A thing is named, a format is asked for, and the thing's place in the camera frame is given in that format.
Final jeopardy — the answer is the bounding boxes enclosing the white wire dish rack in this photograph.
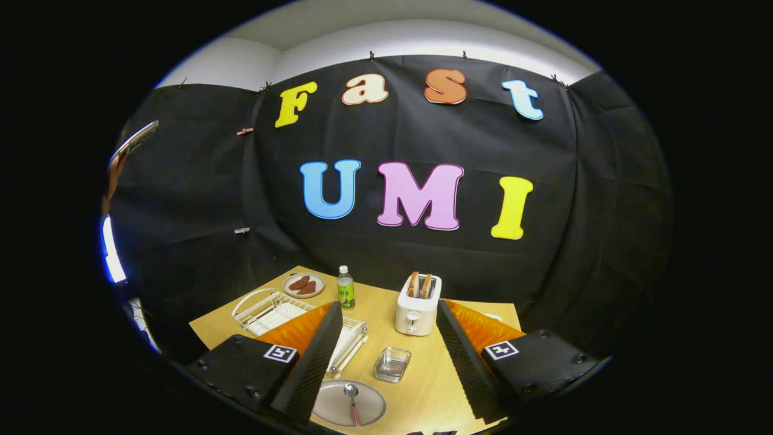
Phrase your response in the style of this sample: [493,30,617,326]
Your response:
[231,288,370,380]

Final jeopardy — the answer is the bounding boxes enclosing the small beige plate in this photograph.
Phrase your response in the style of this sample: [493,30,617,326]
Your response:
[282,272,326,300]

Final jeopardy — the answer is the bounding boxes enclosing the grey round plate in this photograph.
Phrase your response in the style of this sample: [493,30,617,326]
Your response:
[311,378,388,428]

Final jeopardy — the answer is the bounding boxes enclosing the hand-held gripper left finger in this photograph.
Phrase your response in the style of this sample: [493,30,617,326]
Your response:
[184,300,344,427]

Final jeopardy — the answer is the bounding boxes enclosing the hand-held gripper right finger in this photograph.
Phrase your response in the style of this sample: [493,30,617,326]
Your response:
[435,298,605,425]

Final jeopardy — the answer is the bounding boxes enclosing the shiny silver fixture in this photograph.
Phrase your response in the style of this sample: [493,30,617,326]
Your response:
[107,120,160,173]

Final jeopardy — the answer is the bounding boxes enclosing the metal wire basket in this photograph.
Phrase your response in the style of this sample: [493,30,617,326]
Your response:
[373,346,413,384]

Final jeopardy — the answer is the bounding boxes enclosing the green label drink bottle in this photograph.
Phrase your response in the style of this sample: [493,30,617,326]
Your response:
[336,265,356,311]

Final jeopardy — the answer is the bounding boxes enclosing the metal spoon with red handle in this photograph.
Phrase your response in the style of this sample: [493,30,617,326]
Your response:
[343,382,364,428]

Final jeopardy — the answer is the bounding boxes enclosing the white toaster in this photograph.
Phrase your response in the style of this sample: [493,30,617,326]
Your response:
[394,273,443,337]

